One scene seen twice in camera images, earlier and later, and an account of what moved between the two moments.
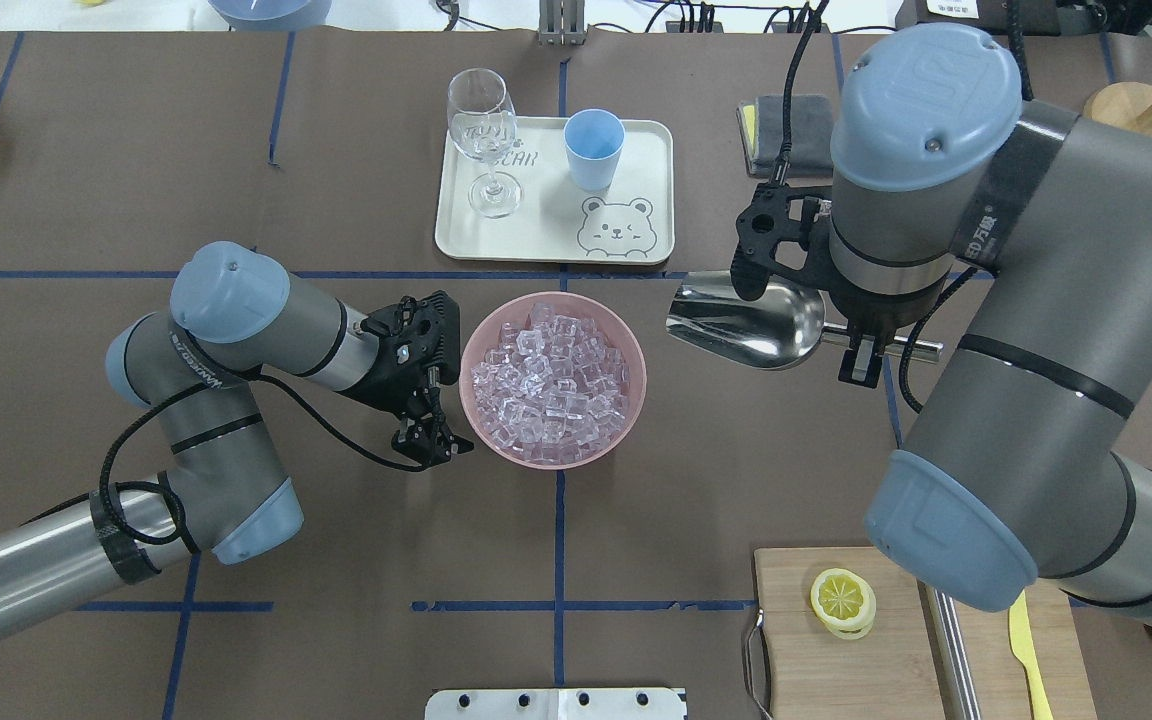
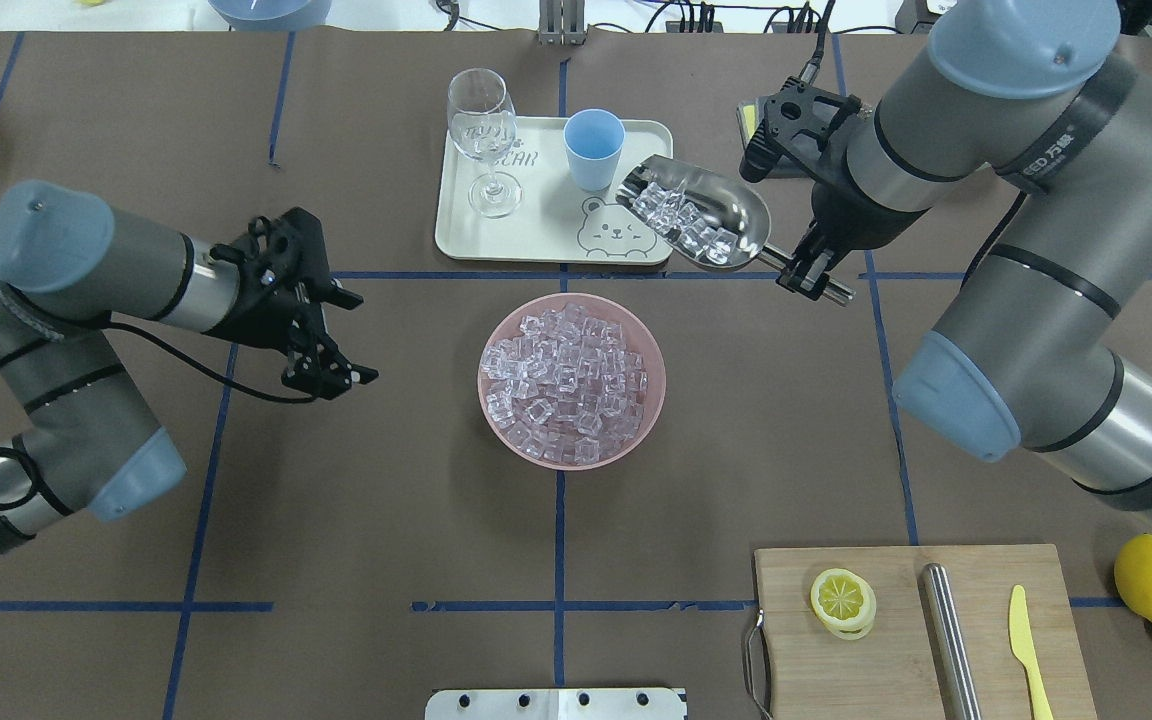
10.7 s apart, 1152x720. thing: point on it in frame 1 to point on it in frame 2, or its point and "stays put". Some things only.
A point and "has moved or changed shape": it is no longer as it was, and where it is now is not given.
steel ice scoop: (708, 324) to (702, 218)
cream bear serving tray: (558, 222) stays put
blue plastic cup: (594, 138) stays put
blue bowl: (273, 15) stays put
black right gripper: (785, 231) to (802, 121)
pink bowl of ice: (553, 380) has moved or changed shape
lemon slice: (844, 603) stays put
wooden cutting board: (892, 671) stays put
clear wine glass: (483, 125) stays put
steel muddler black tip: (962, 697) stays put
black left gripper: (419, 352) to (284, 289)
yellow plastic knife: (1022, 648) stays put
